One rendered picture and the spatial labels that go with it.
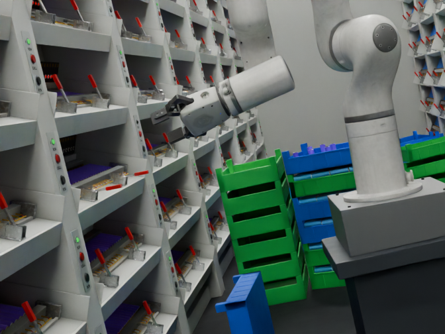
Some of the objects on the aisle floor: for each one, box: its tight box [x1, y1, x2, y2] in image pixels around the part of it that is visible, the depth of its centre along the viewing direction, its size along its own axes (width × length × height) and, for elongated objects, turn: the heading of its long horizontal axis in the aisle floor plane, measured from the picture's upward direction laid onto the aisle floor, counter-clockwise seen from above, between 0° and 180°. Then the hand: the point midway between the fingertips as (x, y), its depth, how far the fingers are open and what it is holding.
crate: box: [215, 270, 275, 334], centre depth 217 cm, size 8×30×20 cm, turn 60°
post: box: [40, 0, 191, 334], centre depth 226 cm, size 20×9×178 cm, turn 153°
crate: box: [307, 266, 346, 290], centre depth 277 cm, size 30×20×8 cm
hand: (163, 128), depth 187 cm, fingers open, 8 cm apart
